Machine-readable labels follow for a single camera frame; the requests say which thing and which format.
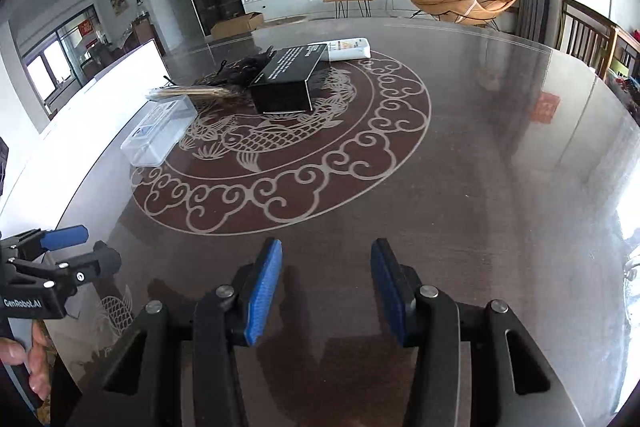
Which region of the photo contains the small wooden bench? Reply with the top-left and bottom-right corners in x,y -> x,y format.
323,0 -> 375,18

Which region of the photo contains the clear plastic box with label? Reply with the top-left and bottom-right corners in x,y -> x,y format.
120,95 -> 198,167

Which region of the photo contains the black mesh hair bow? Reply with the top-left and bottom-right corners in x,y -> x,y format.
209,46 -> 276,89

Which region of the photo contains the person's left hand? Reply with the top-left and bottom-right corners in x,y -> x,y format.
0,321 -> 51,401

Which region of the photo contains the bag of cotton swabs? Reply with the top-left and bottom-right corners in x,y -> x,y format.
145,84 -> 243,102

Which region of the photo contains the cardboard box on floor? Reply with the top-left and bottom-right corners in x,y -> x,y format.
210,12 -> 265,40

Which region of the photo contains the wooden dining chair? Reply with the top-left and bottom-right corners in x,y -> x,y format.
555,0 -> 616,79

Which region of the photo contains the white paint set box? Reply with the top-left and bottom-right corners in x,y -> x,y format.
321,37 -> 371,62

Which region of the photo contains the black cardboard box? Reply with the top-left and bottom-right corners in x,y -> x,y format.
248,42 -> 330,115

